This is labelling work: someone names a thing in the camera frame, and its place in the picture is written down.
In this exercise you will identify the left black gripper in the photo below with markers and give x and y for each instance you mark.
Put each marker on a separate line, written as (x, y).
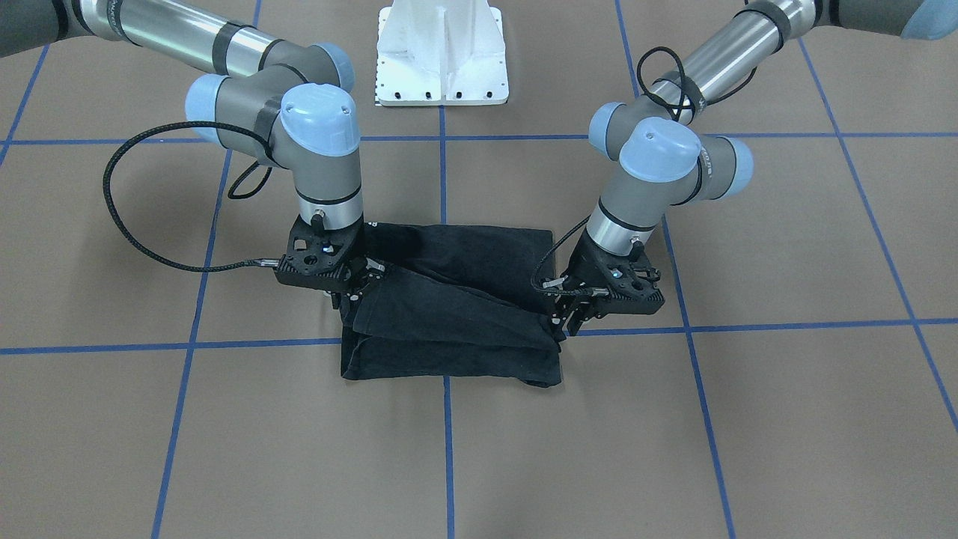
(580, 263)

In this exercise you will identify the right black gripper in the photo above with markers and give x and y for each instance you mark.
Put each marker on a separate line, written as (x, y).
(358, 252)

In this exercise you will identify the black graphic t-shirt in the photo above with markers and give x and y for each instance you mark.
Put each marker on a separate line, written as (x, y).
(455, 300)

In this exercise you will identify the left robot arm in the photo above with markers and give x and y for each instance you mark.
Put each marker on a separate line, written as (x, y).
(662, 162)

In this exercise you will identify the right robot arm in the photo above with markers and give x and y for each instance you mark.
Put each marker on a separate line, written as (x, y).
(285, 105)

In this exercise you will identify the brown paper table cover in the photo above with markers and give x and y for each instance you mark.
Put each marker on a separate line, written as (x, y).
(800, 380)

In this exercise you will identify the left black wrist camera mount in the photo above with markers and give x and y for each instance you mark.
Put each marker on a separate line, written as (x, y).
(632, 283)

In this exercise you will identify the white pedestal column base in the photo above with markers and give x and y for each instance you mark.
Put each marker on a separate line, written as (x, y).
(441, 53)

